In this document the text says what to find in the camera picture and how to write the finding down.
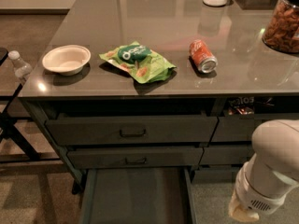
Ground glass jar of nuts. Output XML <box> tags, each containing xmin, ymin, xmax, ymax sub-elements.
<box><xmin>263</xmin><ymin>0</ymin><xmax>299</xmax><ymax>53</ymax></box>

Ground red soda can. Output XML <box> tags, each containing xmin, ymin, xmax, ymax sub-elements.
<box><xmin>189</xmin><ymin>40</ymin><xmax>218</xmax><ymax>74</ymax></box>

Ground green snack bag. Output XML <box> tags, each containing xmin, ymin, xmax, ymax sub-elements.
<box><xmin>99</xmin><ymin>41</ymin><xmax>176</xmax><ymax>84</ymax></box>

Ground dark cabinet counter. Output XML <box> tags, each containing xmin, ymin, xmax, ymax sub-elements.
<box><xmin>20</xmin><ymin>0</ymin><xmax>299</xmax><ymax>183</ymax></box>

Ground black side table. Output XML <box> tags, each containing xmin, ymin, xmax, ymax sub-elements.
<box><xmin>0</xmin><ymin>48</ymin><xmax>59</xmax><ymax>163</ymax></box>

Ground clear plastic water bottle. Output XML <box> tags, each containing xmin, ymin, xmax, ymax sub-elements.
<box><xmin>8</xmin><ymin>50</ymin><xmax>33</xmax><ymax>85</ymax></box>

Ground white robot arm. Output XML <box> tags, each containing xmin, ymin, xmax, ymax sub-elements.
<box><xmin>228</xmin><ymin>119</ymin><xmax>299</xmax><ymax>222</ymax></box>

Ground snack packets in drawer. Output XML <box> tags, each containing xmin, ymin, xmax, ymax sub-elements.
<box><xmin>226</xmin><ymin>96</ymin><xmax>275</xmax><ymax>116</ymax></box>

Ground white paper bowl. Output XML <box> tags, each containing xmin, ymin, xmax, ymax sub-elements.
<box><xmin>42</xmin><ymin>45</ymin><xmax>91</xmax><ymax>76</ymax></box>

